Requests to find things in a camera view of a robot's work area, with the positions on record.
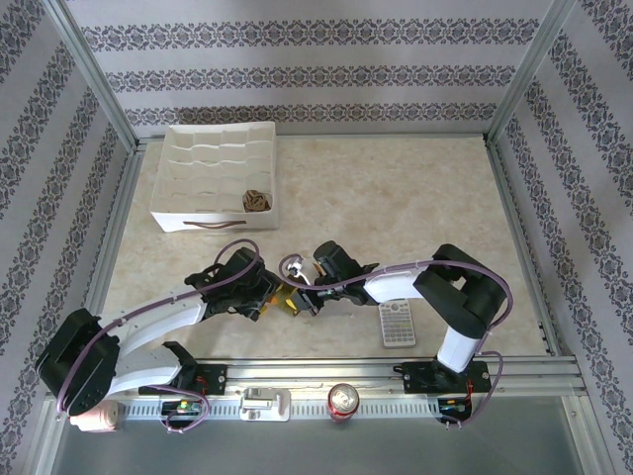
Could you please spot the brown argyle sock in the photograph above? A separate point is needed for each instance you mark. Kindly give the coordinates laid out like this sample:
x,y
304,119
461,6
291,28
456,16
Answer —
x,y
256,200

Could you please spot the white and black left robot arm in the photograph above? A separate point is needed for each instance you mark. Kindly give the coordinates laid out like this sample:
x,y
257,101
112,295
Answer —
x,y
158,319

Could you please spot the small circuit board with leds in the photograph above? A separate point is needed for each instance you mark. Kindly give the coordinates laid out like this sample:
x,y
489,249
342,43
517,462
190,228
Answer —
x,y
182,407
452,406

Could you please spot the red soda can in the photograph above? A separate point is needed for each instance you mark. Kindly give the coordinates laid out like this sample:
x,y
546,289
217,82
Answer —
x,y
343,398

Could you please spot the aluminium frame side rail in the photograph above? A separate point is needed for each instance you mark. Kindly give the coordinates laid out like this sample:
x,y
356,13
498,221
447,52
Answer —
x,y
510,198
123,198

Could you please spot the white fabric divided organizer box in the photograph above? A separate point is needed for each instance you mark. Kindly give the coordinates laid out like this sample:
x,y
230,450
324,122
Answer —
x,y
198,173

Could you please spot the white calculator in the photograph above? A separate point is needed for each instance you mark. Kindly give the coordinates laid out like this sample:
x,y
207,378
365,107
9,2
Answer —
x,y
398,326

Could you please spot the white plastic clamp bracket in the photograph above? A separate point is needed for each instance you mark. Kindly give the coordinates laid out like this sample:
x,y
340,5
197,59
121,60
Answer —
x,y
264,403

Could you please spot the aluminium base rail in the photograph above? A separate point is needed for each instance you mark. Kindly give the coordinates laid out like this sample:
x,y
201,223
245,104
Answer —
x,y
321,368

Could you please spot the aluminium frame post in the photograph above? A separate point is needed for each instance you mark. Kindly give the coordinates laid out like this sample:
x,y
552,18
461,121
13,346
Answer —
x,y
534,74
96,74

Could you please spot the pink plastic bottle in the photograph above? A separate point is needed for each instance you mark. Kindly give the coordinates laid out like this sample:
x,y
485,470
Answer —
x,y
101,420

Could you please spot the green striped sock orange toe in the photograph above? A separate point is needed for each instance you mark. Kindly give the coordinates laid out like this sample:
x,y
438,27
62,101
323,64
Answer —
x,y
286,300

